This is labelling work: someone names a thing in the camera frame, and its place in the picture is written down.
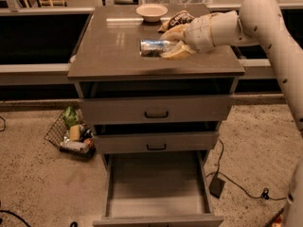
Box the grey bottom drawer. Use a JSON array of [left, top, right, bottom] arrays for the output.
[[93, 151, 223, 227]]

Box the silver blue redbull can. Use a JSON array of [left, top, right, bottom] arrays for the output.
[[140, 40, 173, 57]]

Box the black floor cable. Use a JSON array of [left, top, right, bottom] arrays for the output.
[[205, 138, 288, 202]]

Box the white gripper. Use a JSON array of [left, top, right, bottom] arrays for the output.
[[160, 14, 215, 61]]

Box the silver can in basket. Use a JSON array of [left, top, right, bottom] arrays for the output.
[[60, 141, 89, 153]]

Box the brown yellow chip bag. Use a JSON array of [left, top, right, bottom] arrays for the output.
[[157, 9, 222, 34]]

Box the grey middle drawer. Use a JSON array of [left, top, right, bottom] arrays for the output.
[[94, 121, 219, 154]]

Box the black power adapter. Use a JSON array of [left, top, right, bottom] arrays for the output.
[[209, 174, 225, 199]]

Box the black wire basket right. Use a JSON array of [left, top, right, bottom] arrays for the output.
[[264, 208, 284, 227]]

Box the black wire basket left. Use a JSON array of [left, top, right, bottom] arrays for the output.
[[45, 113, 96, 159]]

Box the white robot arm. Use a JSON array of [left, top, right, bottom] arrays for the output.
[[161, 0, 303, 131]]

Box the grey drawer cabinet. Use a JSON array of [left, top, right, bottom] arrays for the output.
[[68, 6, 244, 227]]

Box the grey top drawer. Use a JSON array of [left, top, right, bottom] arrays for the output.
[[80, 78, 234, 125]]

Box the white ceramic bowl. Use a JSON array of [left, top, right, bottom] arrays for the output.
[[136, 4, 168, 23]]

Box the grey drawer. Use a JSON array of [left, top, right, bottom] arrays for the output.
[[94, 121, 219, 154], [80, 78, 234, 125], [93, 151, 223, 227]]

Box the black cable left floor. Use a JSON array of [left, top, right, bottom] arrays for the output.
[[0, 200, 32, 227]]

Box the black wire basket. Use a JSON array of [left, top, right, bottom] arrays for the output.
[[264, 208, 284, 227], [45, 113, 96, 159]]

